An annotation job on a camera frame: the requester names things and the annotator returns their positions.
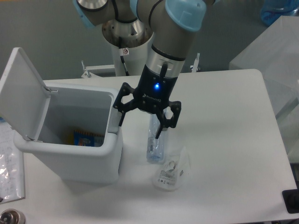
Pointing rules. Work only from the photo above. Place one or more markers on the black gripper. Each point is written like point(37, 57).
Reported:
point(154, 89)

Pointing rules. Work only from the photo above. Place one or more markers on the grey trash can push button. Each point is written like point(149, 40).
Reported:
point(114, 119)

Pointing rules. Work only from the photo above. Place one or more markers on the white plastic trash can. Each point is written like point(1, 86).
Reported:
point(85, 108)

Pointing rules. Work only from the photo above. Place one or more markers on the white trash can lid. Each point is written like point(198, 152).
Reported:
point(24, 97)

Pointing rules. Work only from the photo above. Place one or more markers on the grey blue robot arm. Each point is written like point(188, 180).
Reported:
point(171, 24)

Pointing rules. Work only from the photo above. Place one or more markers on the clear plastic water bottle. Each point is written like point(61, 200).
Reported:
point(155, 147)

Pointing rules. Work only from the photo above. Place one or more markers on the crumpled clear plastic bag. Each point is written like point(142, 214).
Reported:
point(175, 171)

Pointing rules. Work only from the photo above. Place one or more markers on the blue water jug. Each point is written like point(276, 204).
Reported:
point(273, 9)

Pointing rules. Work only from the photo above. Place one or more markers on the paper sheet in plastic sleeve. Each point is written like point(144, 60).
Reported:
point(12, 184)

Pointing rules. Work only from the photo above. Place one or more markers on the black device at edge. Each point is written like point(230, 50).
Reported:
point(291, 199)

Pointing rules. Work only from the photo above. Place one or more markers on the round metal object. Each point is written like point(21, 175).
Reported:
point(12, 216)

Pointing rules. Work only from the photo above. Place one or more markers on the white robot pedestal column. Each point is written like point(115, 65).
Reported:
point(134, 58)

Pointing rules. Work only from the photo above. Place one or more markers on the white pedestal base bracket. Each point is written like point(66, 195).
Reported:
point(110, 70)

